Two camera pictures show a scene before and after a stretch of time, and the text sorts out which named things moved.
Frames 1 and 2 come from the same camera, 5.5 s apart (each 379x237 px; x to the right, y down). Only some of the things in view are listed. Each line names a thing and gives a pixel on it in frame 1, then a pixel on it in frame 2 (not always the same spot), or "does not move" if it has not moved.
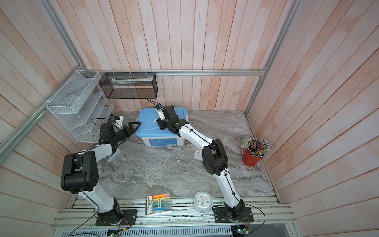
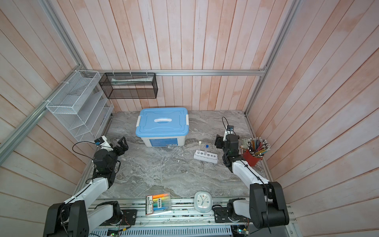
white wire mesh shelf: x=82 y=106 does not move
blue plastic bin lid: x=147 y=117 does not move
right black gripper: x=160 y=123 -> x=219 y=141
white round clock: x=203 y=202 does not move
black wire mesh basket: x=129 y=85 does not move
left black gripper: x=130 y=133 -> x=125 y=146
